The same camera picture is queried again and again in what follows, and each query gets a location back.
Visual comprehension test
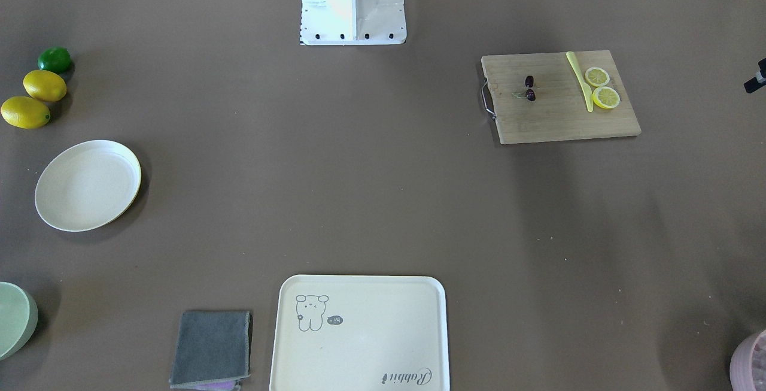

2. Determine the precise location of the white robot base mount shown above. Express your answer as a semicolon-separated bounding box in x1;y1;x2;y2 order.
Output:
299;0;408;46

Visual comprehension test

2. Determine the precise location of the wooden cutting board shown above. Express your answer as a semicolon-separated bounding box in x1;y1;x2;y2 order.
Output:
481;50;642;145

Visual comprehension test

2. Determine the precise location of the green lime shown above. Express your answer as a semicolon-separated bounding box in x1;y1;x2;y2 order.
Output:
37;46;73;74

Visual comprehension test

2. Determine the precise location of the grey folded cloth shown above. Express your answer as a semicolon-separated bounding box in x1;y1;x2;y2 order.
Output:
169;310;251;390

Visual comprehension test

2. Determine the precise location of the pink bowl with ice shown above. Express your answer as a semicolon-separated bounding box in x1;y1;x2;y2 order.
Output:
729;331;765;390

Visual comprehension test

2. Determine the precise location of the yellow plastic knife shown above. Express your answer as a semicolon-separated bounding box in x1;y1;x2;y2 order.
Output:
566;51;594;113

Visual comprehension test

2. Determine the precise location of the cream round plate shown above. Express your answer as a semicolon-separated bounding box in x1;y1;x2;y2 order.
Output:
35;140;142;232

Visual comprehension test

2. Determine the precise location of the cream rectangular tray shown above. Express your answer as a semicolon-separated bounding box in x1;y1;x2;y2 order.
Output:
270;274;451;390

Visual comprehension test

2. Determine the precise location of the dark red cherry pair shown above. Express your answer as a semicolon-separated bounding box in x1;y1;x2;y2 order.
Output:
512;75;536;102

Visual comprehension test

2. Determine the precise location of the light green bowl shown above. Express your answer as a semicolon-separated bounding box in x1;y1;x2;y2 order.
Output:
1;282;38;359

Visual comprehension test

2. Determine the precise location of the lemon half slice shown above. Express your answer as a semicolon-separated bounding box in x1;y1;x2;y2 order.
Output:
583;66;611;88
591;86;621;110

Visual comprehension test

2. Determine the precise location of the yellow lemon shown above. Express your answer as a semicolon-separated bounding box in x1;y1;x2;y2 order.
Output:
2;96;50;129
23;69;68;102

